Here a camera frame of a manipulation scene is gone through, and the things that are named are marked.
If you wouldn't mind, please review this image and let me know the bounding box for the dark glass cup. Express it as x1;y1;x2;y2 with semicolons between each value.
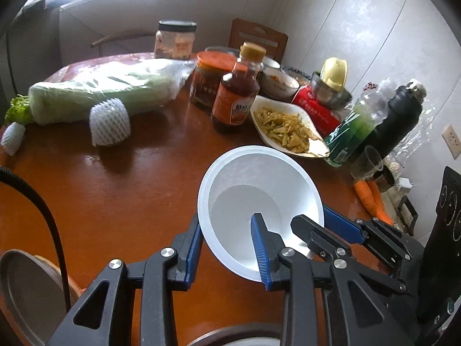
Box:
373;166;397;191

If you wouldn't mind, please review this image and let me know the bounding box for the round steel plate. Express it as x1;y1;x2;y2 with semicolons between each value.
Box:
0;249;69;346

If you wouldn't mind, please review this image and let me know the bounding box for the black cable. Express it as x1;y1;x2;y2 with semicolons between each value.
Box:
0;166;73;312

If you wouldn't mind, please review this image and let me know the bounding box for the red tissue box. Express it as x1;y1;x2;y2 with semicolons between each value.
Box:
291;84;355;139

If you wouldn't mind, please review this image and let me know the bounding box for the wrapped napa cabbage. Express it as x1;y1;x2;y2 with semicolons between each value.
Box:
28;59;197;126

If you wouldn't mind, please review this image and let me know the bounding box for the orange-cap sauce bottle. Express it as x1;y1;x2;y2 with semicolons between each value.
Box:
211;42;267;133

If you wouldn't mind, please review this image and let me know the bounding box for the black-lid plastic jar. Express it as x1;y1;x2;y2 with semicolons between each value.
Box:
154;20;197;60

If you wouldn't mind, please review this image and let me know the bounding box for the brown wooden chair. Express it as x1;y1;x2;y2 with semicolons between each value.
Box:
228;18;289;63

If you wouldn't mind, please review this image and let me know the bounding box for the white dish of bamboo shoots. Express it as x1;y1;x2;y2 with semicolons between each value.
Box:
250;95;331;158

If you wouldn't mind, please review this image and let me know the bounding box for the black thermos flask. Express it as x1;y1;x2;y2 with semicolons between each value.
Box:
355;83;427;166

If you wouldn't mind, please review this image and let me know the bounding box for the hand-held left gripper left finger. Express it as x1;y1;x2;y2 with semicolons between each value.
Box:
45;216;204;346

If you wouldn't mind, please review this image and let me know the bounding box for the green lettuce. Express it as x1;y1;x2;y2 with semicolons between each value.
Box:
4;95;35;125

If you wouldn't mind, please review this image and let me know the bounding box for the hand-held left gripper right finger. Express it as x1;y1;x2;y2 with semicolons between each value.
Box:
250;213;407;346

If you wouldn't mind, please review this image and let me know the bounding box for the clear plastic cup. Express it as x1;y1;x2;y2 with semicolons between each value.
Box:
350;145;383;181

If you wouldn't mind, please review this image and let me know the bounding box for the red-lid sauce jar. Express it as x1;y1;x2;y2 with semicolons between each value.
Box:
189;51;240;109

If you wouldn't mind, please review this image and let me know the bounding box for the small foam-netted fruit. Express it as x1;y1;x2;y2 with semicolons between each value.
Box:
0;123;27;156

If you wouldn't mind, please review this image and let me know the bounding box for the white plastic bowl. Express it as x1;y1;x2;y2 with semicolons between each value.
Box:
197;145;325;282

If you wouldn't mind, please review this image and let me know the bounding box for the small steel bowl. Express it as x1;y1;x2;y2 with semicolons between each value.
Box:
310;71;354;109

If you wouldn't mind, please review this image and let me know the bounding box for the orange carrot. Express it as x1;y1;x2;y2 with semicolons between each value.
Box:
354;179;377;215
367;180;394;226

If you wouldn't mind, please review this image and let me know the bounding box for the yellow plastic container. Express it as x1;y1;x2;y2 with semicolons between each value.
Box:
320;57;349;91

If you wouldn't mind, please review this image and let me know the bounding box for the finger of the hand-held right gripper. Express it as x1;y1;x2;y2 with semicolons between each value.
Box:
290;215;409;296
322;205;425;272

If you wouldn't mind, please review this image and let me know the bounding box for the large steel bowl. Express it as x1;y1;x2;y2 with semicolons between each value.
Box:
189;324;283;346

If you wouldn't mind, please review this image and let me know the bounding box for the white ceramic bowl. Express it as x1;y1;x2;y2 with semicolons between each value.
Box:
260;68;300;103

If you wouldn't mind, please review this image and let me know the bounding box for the large foam-netted fruit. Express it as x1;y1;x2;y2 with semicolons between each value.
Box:
89;98;131;147

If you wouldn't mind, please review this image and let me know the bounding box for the white wall outlet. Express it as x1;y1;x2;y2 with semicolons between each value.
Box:
441;124;461;159

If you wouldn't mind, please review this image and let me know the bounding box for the dark curved-back chair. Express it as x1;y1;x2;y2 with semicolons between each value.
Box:
90;32;155;58

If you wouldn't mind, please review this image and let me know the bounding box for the green drink bottle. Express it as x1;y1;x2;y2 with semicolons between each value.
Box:
324;77;397;168

